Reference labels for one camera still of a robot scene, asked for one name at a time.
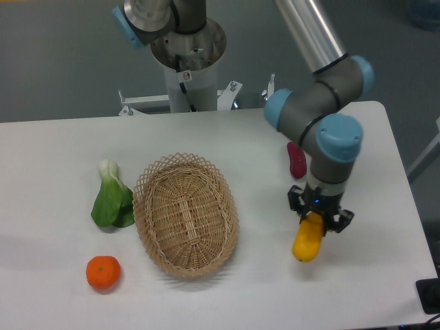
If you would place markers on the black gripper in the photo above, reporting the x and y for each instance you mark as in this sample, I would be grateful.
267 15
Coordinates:
327 206

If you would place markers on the yellow mango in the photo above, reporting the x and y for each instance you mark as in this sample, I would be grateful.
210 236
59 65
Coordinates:
308 239

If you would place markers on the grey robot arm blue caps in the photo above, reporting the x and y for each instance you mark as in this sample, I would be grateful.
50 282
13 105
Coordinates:
186 43

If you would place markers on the purple sweet potato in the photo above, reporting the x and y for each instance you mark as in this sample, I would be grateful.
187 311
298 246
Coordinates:
297 161

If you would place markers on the woven wicker basket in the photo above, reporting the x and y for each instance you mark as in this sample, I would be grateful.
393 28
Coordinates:
185 215

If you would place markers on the black device at table corner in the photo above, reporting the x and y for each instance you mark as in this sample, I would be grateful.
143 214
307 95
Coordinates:
428 292

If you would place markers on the green bok choy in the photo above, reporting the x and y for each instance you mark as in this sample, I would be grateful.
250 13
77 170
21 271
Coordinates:
114 202

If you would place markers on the orange tangerine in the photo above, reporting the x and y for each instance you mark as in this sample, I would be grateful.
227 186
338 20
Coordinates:
103 272

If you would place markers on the white metal base frame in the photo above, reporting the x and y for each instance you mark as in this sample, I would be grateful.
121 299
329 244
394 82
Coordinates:
231 98

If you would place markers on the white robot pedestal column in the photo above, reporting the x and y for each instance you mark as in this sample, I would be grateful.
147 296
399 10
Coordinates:
192 90

